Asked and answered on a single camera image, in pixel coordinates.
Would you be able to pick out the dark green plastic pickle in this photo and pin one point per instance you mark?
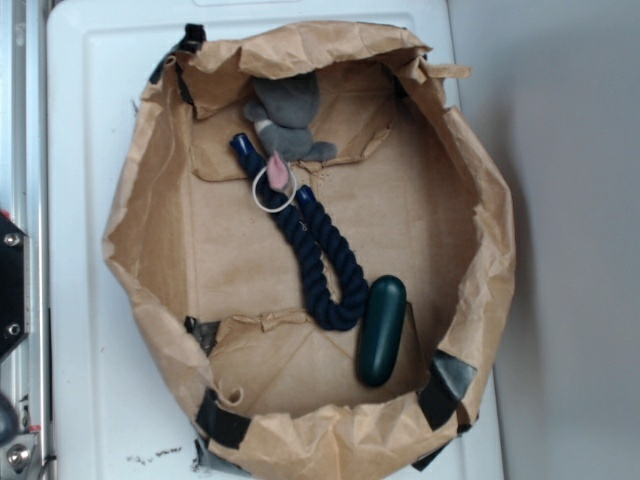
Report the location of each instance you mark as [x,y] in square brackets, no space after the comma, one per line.
[381,331]

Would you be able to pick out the brown paper bag bin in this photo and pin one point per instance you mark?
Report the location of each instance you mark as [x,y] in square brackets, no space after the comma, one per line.
[217,292]

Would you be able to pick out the grey plush mouse toy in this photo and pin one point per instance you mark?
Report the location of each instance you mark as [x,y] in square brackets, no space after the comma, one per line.
[282,113]

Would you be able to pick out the black mounting bracket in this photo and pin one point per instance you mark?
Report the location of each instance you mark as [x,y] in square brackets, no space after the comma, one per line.
[14,283]

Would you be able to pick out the aluminium frame rail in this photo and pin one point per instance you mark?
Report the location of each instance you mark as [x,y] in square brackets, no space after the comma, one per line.
[27,446]

